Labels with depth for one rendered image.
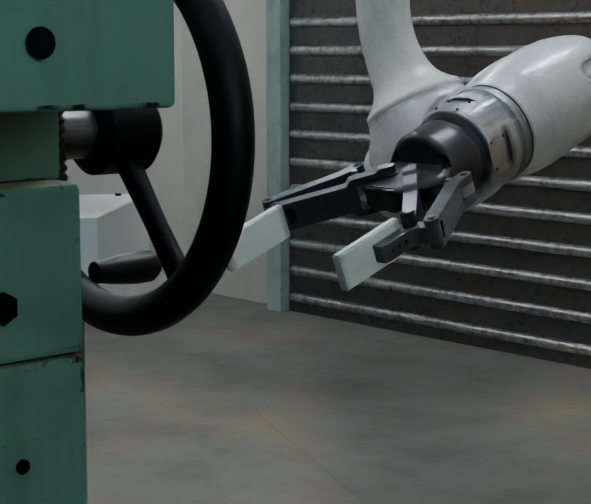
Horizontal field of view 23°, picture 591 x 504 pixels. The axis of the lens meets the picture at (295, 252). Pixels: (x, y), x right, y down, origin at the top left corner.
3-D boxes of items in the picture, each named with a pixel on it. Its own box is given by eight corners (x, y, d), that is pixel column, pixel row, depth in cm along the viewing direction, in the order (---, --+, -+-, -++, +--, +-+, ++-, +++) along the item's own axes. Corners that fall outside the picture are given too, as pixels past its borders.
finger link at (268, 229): (282, 204, 123) (276, 203, 124) (222, 239, 119) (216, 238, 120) (291, 236, 124) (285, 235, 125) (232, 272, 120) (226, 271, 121)
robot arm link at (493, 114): (521, 85, 125) (478, 111, 122) (542, 182, 129) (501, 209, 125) (442, 83, 132) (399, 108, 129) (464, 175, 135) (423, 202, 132)
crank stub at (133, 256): (170, 258, 110) (151, 242, 112) (107, 265, 106) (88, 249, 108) (163, 286, 111) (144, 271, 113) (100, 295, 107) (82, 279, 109)
